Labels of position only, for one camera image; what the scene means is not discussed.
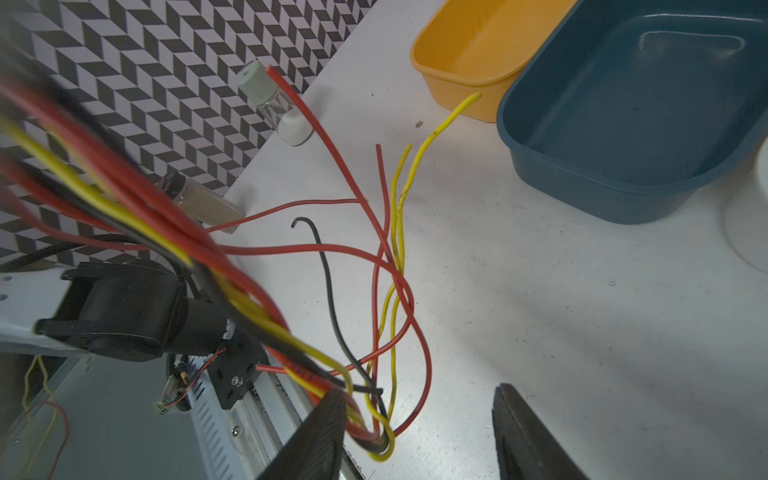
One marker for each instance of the yellow plastic bin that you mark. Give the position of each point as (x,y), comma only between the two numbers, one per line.
(482,46)

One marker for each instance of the white plastic bin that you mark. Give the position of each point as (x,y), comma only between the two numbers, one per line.
(745,218)

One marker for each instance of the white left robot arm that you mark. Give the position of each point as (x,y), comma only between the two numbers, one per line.
(141,310)

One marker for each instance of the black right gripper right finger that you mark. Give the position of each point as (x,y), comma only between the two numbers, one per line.
(525,448)

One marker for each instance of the clear jar white lid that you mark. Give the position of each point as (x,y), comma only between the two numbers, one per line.
(276,108)

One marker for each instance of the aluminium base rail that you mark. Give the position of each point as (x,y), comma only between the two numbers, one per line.
(240,429)

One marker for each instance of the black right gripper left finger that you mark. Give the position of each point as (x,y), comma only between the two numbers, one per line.
(315,450)

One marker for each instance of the teal plastic bin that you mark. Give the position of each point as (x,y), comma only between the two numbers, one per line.
(629,107)

